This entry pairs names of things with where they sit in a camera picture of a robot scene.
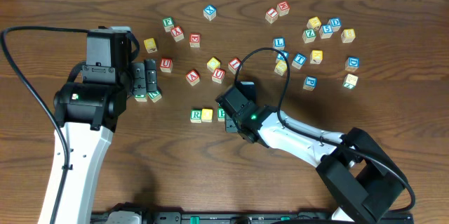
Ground red I block far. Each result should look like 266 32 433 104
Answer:
265 8 279 24

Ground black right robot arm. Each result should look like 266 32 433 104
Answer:
224 103 408 223

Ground blue X block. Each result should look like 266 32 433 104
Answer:
203 5 217 21

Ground red u block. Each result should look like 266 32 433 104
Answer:
211 68 225 84
160 58 173 73

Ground blue T block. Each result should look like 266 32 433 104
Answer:
292 53 307 70

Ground green B block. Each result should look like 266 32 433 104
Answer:
217 107 226 121

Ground blue L block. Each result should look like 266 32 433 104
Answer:
273 37 286 51

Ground blue 2 block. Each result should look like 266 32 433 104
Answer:
276 51 289 62

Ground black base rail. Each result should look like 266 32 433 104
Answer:
90 202 413 224

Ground blue d block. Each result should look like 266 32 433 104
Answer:
328 18 342 32
345 56 360 72

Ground blue 5 block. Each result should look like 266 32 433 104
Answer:
319 25 333 39

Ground blue D block far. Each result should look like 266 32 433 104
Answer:
328 18 342 32

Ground red A block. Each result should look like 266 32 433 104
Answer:
186 70 201 86

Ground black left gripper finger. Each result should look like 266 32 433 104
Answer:
144 59 160 93
132 62 147 95

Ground green N block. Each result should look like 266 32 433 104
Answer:
147 91 162 103

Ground yellow O block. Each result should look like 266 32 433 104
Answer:
201 108 213 122

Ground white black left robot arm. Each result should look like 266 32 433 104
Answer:
39 59 157 223

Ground green Z block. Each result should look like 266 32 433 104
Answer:
302 29 316 44

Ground green 7 block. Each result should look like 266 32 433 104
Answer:
343 74 358 89

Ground red block far right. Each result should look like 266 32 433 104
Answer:
276 1 290 16

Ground yellow block far left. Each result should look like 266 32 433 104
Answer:
144 38 157 53

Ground green R block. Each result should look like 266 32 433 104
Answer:
190 110 202 123

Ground red X block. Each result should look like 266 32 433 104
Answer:
170 26 185 42

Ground yellow block by 2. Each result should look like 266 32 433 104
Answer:
274 60 288 76

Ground blue D block near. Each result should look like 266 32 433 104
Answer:
345 56 360 72

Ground red E block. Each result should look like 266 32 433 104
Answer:
189 33 201 48

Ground blue P block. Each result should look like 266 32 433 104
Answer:
303 76 317 91

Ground green F block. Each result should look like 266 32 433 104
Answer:
162 17 175 32

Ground yellow B-side block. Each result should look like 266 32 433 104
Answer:
341 29 356 44

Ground yellow hammer block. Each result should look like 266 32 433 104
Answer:
310 50 323 65

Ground red U block left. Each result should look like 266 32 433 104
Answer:
160 58 173 73

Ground red i block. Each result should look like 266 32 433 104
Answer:
228 58 241 74
265 8 279 24

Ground yellow block by Z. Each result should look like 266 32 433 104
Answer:
307 16 321 31

